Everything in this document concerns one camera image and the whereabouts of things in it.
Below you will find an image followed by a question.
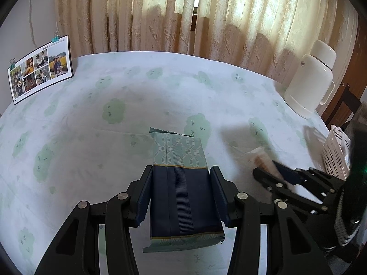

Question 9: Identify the white thermos jug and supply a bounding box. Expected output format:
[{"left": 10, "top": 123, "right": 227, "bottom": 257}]
[{"left": 283, "top": 39, "right": 336, "bottom": 119}]

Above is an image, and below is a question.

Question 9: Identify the navy and pale green packet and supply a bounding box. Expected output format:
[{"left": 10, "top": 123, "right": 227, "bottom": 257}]
[{"left": 142, "top": 126, "right": 226, "bottom": 253}]

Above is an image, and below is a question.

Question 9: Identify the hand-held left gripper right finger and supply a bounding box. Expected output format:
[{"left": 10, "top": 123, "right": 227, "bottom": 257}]
[{"left": 209, "top": 165, "right": 334, "bottom": 275}]

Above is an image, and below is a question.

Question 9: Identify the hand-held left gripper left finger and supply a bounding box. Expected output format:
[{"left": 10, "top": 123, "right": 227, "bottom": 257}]
[{"left": 34, "top": 165, "right": 154, "bottom": 275}]

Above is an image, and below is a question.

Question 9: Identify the cloud print tablecloth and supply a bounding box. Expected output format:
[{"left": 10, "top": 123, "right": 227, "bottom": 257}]
[{"left": 0, "top": 51, "right": 353, "bottom": 275}]

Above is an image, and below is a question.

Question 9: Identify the photo calendar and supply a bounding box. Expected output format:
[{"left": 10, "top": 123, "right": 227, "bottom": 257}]
[{"left": 7, "top": 34, "right": 74, "bottom": 105}]

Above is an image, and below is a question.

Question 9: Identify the pastry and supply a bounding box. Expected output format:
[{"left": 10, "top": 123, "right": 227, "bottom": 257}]
[{"left": 245, "top": 146, "right": 299, "bottom": 192}]

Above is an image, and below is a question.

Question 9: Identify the white plastic basket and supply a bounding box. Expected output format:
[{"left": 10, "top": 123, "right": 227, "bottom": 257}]
[{"left": 323, "top": 124, "right": 352, "bottom": 181}]

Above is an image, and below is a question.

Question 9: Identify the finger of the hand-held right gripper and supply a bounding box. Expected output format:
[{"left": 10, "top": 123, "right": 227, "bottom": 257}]
[
  {"left": 253, "top": 168, "right": 329, "bottom": 214},
  {"left": 272, "top": 160, "right": 348, "bottom": 199}
]

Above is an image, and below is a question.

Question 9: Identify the grey fuzzy cushion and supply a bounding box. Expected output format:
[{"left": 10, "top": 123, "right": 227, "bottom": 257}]
[{"left": 348, "top": 103, "right": 367, "bottom": 134}]

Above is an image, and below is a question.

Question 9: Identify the beige lace curtain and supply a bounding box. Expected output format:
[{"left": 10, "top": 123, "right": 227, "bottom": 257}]
[
  {"left": 192, "top": 0, "right": 360, "bottom": 92},
  {"left": 54, "top": 0, "right": 198, "bottom": 56}
]

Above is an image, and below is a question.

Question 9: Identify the dark wooden chair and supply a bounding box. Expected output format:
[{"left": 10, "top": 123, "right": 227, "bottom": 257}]
[{"left": 321, "top": 83, "right": 362, "bottom": 127}]

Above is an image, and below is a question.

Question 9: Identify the thin wall cable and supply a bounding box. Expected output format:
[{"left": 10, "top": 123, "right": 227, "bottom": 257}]
[{"left": 28, "top": 0, "right": 38, "bottom": 48}]

